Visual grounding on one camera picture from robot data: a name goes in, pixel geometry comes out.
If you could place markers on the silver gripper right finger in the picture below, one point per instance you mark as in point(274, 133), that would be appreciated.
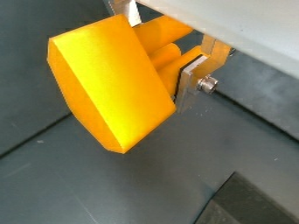
point(195, 77)

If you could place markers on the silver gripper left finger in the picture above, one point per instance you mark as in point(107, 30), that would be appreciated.
point(127, 8)

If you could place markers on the yellow three prong object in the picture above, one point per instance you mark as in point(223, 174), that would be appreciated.
point(105, 65)

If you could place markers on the black curved fixture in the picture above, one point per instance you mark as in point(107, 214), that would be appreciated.
point(239, 203)

